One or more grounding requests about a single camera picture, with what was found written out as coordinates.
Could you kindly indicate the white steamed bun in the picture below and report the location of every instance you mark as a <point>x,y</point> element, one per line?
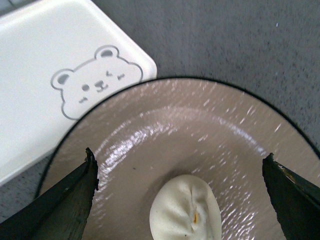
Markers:
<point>185,208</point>

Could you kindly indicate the beige round plate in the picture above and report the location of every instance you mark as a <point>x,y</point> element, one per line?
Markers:
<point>150,133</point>

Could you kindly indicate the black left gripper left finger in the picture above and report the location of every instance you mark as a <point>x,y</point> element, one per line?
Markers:
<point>61,212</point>

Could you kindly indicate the white bear print tray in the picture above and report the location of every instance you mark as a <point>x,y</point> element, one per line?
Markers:
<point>58,59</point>

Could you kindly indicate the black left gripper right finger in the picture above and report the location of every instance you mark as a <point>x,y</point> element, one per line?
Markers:
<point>295,200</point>

